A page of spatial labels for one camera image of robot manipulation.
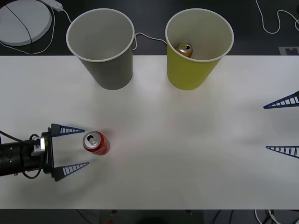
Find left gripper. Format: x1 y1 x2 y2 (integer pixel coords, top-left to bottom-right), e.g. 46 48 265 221
41 123 90 182

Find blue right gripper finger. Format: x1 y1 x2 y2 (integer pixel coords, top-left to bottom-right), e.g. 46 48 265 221
265 146 299 159
263 90 299 110

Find red drink can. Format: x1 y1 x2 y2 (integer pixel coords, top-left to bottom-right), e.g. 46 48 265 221
82 130 111 155

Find grey floor marker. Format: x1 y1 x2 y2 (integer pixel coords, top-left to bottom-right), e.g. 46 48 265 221
278 46 299 56

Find grey waste bin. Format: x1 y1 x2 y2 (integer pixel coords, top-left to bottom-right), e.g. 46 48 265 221
66 8 135 91

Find yellow-green waste bin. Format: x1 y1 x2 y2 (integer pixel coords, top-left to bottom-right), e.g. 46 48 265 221
164 8 235 91

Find gold drink can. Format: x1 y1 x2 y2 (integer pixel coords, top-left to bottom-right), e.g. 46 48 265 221
175 42 194 58

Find white round disc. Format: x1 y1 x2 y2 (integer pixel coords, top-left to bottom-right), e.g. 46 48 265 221
0 2 53 47

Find white power strip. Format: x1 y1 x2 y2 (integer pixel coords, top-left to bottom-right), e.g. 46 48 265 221
37 0 64 12

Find long white looped cable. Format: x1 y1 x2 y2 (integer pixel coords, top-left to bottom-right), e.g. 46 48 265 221
255 0 299 34

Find white cable bundle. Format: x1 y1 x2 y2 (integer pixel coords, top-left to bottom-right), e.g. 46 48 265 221
254 209 282 224

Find thin black cable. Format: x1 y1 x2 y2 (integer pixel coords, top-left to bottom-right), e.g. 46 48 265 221
4 4 33 55

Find white power strip cable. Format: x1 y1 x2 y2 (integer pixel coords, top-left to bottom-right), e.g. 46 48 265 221
61 8 168 51

